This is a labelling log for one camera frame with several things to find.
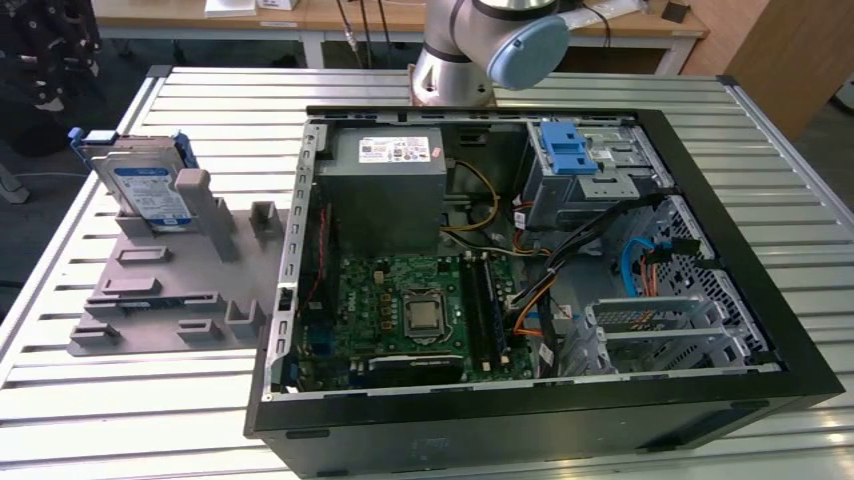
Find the black power wire connector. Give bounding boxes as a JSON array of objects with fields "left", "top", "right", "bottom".
[{"left": 657, "top": 239, "right": 719, "bottom": 264}]

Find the hard disk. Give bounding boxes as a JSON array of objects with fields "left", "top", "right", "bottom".
[{"left": 68, "top": 128, "right": 199, "bottom": 231}]

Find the metal disk bay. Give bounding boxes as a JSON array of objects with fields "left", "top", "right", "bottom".
[{"left": 559, "top": 294, "right": 755, "bottom": 376}]

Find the grey power supply unit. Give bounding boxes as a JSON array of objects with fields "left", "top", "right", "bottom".
[{"left": 312, "top": 125, "right": 448, "bottom": 256}]

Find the silver CPU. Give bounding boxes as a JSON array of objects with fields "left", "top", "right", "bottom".
[{"left": 404, "top": 299, "right": 443, "bottom": 335}]

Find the black RAM slot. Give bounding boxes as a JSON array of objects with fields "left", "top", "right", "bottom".
[{"left": 462, "top": 254, "right": 489, "bottom": 369}]

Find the CPU socket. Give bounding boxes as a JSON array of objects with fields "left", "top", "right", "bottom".
[{"left": 398, "top": 287, "right": 451, "bottom": 347}]

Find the green motherboard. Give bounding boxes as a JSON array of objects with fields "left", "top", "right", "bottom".
[{"left": 292, "top": 252, "right": 542, "bottom": 391}]

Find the black graphics card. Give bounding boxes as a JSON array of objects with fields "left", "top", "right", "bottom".
[{"left": 366, "top": 353, "right": 466, "bottom": 386}]

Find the blue drive latch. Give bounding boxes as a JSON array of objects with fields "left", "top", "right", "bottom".
[{"left": 541, "top": 121, "right": 599, "bottom": 176}]

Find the metal optical drive cage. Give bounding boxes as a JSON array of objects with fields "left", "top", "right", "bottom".
[{"left": 523, "top": 119, "right": 673, "bottom": 231}]

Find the grey parts rack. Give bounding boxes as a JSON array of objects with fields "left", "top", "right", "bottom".
[{"left": 68, "top": 168, "right": 295, "bottom": 357}]

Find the black PC case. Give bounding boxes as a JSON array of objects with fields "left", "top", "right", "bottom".
[{"left": 243, "top": 104, "right": 847, "bottom": 479}]

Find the white box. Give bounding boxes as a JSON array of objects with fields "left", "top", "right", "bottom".
[{"left": 203, "top": 0, "right": 259, "bottom": 19}]

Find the wooden desk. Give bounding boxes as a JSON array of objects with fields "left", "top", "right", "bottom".
[{"left": 92, "top": 0, "right": 709, "bottom": 76}]

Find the person in dark patterned clothes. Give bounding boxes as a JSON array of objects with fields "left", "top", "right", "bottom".
[{"left": 0, "top": 0, "right": 106, "bottom": 156}]

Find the yellow wire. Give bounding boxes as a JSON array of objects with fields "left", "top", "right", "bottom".
[{"left": 443, "top": 159, "right": 502, "bottom": 234}]

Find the red wire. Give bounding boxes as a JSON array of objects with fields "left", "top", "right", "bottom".
[{"left": 296, "top": 204, "right": 334, "bottom": 321}]

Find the black wire bundle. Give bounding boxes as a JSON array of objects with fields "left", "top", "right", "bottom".
[{"left": 513, "top": 194, "right": 669, "bottom": 311}]

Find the orange wire bundle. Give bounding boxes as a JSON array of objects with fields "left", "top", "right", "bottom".
[{"left": 513, "top": 294, "right": 559, "bottom": 337}]

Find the blue data wire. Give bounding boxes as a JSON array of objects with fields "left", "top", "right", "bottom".
[{"left": 619, "top": 238, "right": 675, "bottom": 299}]

